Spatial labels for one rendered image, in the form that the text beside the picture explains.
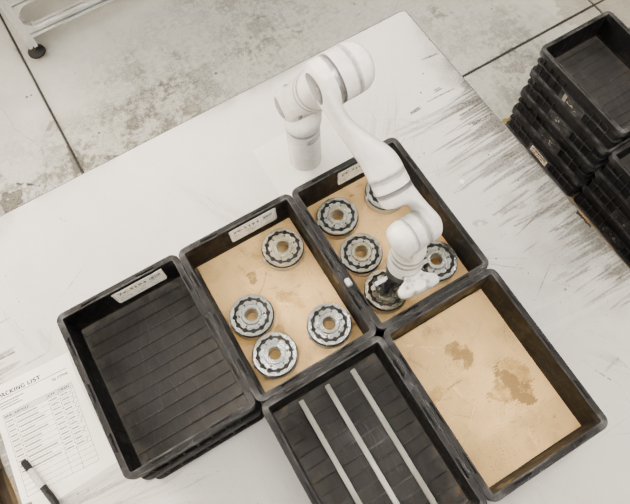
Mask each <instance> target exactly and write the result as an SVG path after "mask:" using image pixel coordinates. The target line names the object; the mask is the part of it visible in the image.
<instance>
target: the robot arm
mask: <svg viewBox="0 0 630 504"><path fill-rule="evenodd" d="M374 77H375V66H374V62H373V59H372V57H371V55H370V54H369V52H368V51H367V50H366V49H365V48H364V47H363V46H362V45H361V44H359V43H357V42H354V41H345V42H342V43H340V44H338V45H336V46H334V47H332V48H331V49H329V50H327V51H325V52H323V53H322V54H320V55H318V56H316V57H314V58H313V59H311V60H309V61H308V62H307V63H306V65H305V69H304V70H302V71H301V72H300V73H299V74H298V75H297V76H296V77H295V78H294V79H293V80H292V81H290V82H288V83H286V84H284V85H282V86H280V87H279V88H277V89H276V91H275V94H274V102H275V107H276V109H277V111H278V113H279V114H280V116H281V117H282V118H283V119H284V120H285V130H286V136H287V144H288V151H289V158H290V162H291V164H292V166H293V167H294V168H295V169H297V170H300V171H311V170H313V169H315V168H316V167H317V166H318V165H319V164H320V162H321V131H320V125H321V123H322V111H323V112H324V114H325V115H326V117H327V118H328V120H329V121H330V123H331V124H332V126H333V127H334V129H335V130H336V132H337V133H338V135H339V136H340V138H341V139H342V140H343V142H344V143H345V145H346V146H347V148H348V149H349V150H350V152H351V153H352V155H353V156H354V158H355V159H356V161H357V162H358V164H359V166H360V167H361V169H362V171H363V173H364V174H365V176H366V178H367V180H368V182H369V184H370V186H371V188H372V190H373V192H374V194H375V196H376V198H377V200H378V202H379V204H380V205H381V207H382V208H384V209H386V210H391V209H395V208H398V207H401V206H404V205H407V206H408V207H409V208H410V210H411V212H409V213H408V214H406V215H404V216H403V217H401V218H400V219H398V220H396V221H395V222H393V223H392V224H391V225H390V226H389V227H388V229H387V231H386V237H387V240H388V242H389V244H390V246H391V249H390V251H389V254H388V258H387V262H386V273H385V274H384V276H383V277H384V278H382V279H380V278H378V279H377V278H374V279H373V280H372V281H373V283H374V285H375V287H376V289H377V290H378V291H379V292H380V293H386V294H387V293H388V294H390V293H391V292H392V290H393V288H396V287H397V286H398V285H399V284H402V285H401V286H400V288H399V290H398V296H399V298H400V299H402V300H406V299H409V298H412V297H414V296H416V295H418V294H421V293H423V292H425V291H427V290H429V289H431V288H433V287H435V286H436V285H437V284H438V282H439V277H438V275H437V274H435V273H431V272H425V271H426V270H427V269H428V268H429V267H430V264H429V262H428V260H427V259H426V257H425V255H426V252H427V245H429V244H430V243H432V242H433V241H435V240H436V239H438V238H439V237H440V236H441V234H442V231H443V224H442V220H441V218H440V216H439V215H438V214H437V213H436V211H435V210H434V209H433V208H432V207H431V206H430V205H429V204H428V203H427V202H426V201H425V200H424V198H423V197H422V196H421V195H420V193H419V192H418V191H417V189H416V188H415V187H414V185H413V183H412V181H411V180H410V177H409V175H408V173H407V171H406V169H405V167H404V165H403V163H402V161H401V159H400V158H399V156H398V155H397V153H396V152H395V151H394V150H393V149H392V148H391V147H390V146H388V145H387V144H386V143H384V142H383V141H381V140H379V139H378V138H376V137H374V136H373V135H371V134H370V133H368V132H366V131H365V130H364V129H362V128H361V127H360V126H358V125H357V124H356V123H355V122H354V121H353V120H352V119H351V118H350V116H349V115H348V113H347V112H346V110H345V109H344V107H343V104H344V103H346V102H347V101H349V100H351V99H353V98H355V97H356V96H358V95H360V94H362V93H363V92H365V91H366V90H367V89H369V88H370V86H371V85H372V83H373V81H374Z"/></svg>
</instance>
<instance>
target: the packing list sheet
mask: <svg viewBox="0 0 630 504"><path fill-rule="evenodd" d="M0 432H1V435H2V438H3V442H4V445H5V448H6V452H7V455H8V458H9V462H10V465H11V468H12V471H13V475H14V478H15V481H16V485H17V488H18V491H19V495H20V498H21V501H22V504H27V503H29V502H32V504H51V503H50V502H49V501H48V500H47V498H46V497H45V496H44V493H42V492H41V490H40V489H39V488H38V487H37V485H36V484H35V483H34V481H33V480H32V479H31V478H30V476H29V475H28V474H27V472H26V471H25V470H24V468H23V467H22V466H21V461H22V460H24V459H26V460H28V461H29V462H30V464H31V465H32V466H33V468H34V469H35V470H36V471H37V473H38V474H39V475H40V477H41V478H42V479H43V480H44V482H45V483H46V484H47V486H48V487H49V489H51V491H52V492H53V493H54V495H55V496H56V497H57V499H60V498H61V497H63V496H64V495H66V494H67V493H69V492H71V491H72V490H74V489H75V488H77V487H78V486H80V485H82V484H83V483H85V482H86V481H88V480H89V479H91V478H92V477H94V476H96V475H97V474H99V473H100V472H102V471H103V470H105V469H106V468H108V467H110V466H111V465H113V464H114V463H116V462H117V460H116V458H115V456H114V453H113V451H112V449H111V447H110V445H109V443H108V441H107V439H106V437H105V435H104V433H103V431H102V429H101V427H100V424H99V422H98V420H97V418H96V416H95V414H94V412H93V410H92V408H91V406H90V404H89V402H88V400H87V398H86V396H85V394H84V392H83V390H82V388H81V386H80V384H79V382H78V379H77V377H76V374H75V372H74V369H73V366H72V363H71V361H70V358H69V355H68V353H65V354H63V355H61V356H59V357H57V358H55V359H53V360H51V361H49V362H47V363H45V364H43V365H41V366H39V367H37V368H35V369H33V370H30V371H28V372H26V373H24V374H22V375H20V376H18V377H16V378H14V379H12V380H10V381H8V382H6V383H4V384H1V385H0Z"/></svg>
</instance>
